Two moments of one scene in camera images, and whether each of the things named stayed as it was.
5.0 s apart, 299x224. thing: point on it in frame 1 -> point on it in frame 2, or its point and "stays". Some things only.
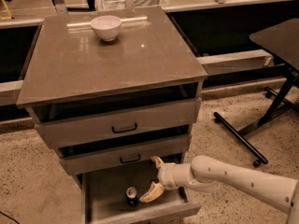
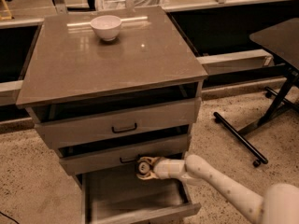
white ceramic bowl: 107,27 stays
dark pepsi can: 132,196 -> 143,167
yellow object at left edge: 5,14 stays
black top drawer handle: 118,132 stays
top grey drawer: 119,124 stays
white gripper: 166,175 -> 161,168
